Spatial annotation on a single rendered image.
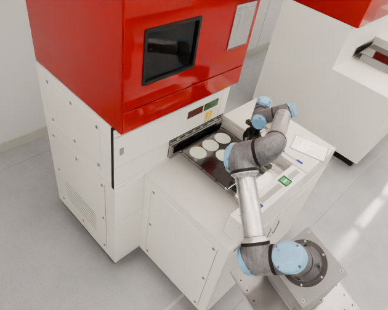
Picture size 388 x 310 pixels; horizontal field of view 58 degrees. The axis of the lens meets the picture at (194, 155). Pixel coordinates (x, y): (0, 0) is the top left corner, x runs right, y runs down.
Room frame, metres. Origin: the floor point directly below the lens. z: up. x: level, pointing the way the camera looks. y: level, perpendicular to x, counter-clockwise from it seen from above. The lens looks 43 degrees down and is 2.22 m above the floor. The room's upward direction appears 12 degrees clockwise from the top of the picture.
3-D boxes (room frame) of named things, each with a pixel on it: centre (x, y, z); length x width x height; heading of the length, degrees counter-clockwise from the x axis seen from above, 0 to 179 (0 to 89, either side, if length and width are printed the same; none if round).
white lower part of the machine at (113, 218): (1.67, 0.40, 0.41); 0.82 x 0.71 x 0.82; 143
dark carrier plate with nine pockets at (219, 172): (1.49, -0.17, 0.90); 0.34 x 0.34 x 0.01; 53
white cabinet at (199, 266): (1.49, -0.30, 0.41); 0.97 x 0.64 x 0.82; 143
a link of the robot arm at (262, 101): (1.57, -0.30, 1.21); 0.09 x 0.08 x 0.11; 173
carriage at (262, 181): (1.34, -0.39, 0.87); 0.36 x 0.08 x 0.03; 143
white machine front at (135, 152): (1.47, 0.13, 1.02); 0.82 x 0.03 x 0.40; 143
